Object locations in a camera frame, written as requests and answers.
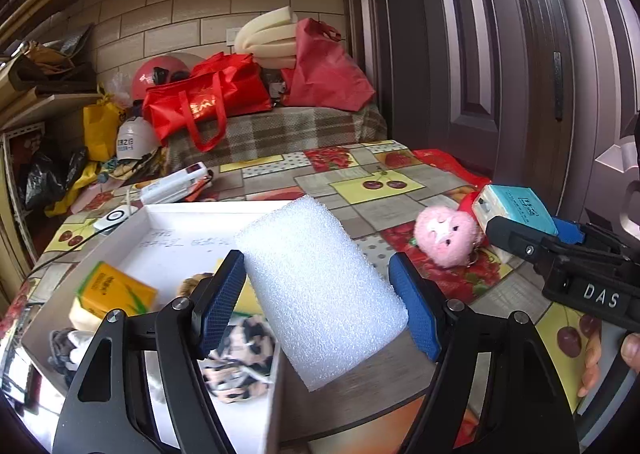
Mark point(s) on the white foam block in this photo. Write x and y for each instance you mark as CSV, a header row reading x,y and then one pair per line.
x,y
320,284

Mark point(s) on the black white plush toy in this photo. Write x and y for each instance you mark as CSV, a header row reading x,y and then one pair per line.
x,y
67,349

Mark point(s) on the dark brown door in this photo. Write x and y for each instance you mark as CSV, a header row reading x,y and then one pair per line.
x,y
475,58

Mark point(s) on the red helmet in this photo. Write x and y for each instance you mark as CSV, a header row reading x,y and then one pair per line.
x,y
150,76

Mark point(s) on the white helmet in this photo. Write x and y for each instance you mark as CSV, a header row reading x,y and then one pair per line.
x,y
132,136

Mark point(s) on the yellow juice carton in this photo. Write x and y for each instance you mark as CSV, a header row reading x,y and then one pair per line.
x,y
112,289

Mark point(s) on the pink plush toy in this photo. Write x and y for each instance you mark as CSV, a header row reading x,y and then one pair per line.
x,y
445,239

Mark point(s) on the plaid blanket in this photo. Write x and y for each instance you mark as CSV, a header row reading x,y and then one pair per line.
x,y
280,131

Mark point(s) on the person's right hand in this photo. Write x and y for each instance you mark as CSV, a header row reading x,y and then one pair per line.
x,y
592,359

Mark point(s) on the brown braided knot ball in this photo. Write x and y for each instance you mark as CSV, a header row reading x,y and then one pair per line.
x,y
192,284

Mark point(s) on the red tote bag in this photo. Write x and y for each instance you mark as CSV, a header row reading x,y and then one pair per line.
x,y
200,93

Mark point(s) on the brown paper bags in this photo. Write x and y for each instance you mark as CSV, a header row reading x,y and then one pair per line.
x,y
40,58

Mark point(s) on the pale yellow sponge block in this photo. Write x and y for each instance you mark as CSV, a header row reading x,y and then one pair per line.
x,y
82,316

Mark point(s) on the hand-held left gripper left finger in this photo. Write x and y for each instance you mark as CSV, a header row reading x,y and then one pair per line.
x,y
222,304

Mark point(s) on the metal shelf rack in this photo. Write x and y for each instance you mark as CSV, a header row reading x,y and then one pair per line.
x,y
30,126

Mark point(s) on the black plastic bag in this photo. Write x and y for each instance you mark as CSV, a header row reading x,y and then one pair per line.
x,y
45,178

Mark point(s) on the clear plastic bag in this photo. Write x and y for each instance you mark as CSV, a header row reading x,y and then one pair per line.
x,y
117,86

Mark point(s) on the red plastic bag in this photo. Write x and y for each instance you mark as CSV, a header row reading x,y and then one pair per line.
x,y
450,163

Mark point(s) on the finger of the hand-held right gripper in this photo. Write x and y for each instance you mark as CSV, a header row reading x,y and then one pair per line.
x,y
570,230
520,239

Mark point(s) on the white wall socket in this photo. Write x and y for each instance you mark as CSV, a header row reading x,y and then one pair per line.
x,y
233,36

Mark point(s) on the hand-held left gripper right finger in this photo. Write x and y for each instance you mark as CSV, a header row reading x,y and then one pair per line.
x,y
415,304

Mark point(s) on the white round charger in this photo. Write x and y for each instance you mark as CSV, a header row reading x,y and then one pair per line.
x,y
112,220

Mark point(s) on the yellow plastic wrap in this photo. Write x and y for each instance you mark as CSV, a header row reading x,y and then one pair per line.
x,y
82,178

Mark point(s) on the white shallow box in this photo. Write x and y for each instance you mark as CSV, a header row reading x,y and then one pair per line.
x,y
170,234

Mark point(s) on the blue tissue pack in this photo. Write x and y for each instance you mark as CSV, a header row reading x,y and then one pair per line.
x,y
515,206

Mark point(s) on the cream foam roll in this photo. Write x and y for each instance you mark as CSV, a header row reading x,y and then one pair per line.
x,y
265,38

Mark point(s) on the yellow shopping bag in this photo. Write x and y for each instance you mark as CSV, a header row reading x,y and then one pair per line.
x,y
100,128

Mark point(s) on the leopard print scrunchie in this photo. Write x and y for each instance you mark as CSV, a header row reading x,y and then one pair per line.
x,y
240,369

